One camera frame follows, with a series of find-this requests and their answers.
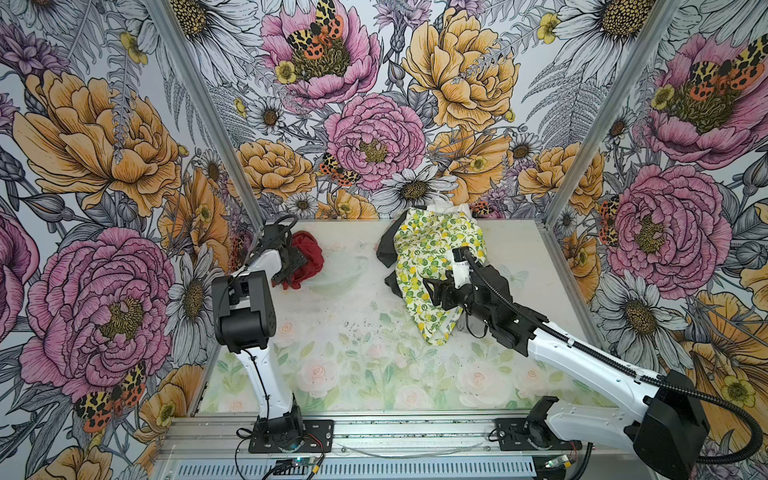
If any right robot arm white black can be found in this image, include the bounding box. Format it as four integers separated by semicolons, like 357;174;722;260
423;247;764;479

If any white cloth at back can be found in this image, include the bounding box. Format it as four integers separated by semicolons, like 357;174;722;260
427;199;473;220

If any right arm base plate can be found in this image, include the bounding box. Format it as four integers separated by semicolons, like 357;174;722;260
487;417;582;452

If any white ventilated cable duct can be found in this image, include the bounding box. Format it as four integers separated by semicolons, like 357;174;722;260
165;456;537;479

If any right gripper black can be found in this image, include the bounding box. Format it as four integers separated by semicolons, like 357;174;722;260
422;272;495;327

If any dark red cloth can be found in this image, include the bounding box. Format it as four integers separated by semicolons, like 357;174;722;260
282;231;324;290

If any right aluminium corner post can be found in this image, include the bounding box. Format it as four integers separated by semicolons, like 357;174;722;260
542;0;681;228

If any dark grey cloth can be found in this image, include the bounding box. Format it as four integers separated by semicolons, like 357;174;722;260
376;211;408;298

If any aluminium corner post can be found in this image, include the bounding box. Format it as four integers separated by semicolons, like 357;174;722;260
147;1;265;238
542;0;681;228

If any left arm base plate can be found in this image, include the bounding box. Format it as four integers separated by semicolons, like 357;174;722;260
247;418;335;454

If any lemon print cloth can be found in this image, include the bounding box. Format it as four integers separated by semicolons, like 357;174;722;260
394;208;487;346

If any aluminium front rail frame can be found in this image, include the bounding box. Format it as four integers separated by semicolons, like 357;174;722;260
155;412;637;463

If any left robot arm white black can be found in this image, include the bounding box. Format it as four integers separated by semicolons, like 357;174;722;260
212;214;306;453

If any left aluminium corner post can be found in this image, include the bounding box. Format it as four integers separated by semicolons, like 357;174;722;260
147;1;265;238

